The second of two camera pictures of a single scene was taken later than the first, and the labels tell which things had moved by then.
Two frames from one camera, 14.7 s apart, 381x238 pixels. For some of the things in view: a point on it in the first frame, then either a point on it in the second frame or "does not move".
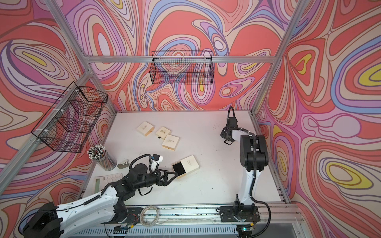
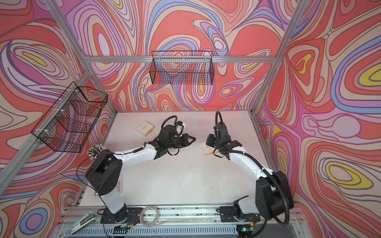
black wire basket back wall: [182, 67] does not move
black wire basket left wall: [67, 124] does not move
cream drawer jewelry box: [185, 165] → [208, 150]
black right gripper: [223, 136] → [209, 139]
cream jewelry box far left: [145, 128] does not move
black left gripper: [164, 182] → [184, 138]
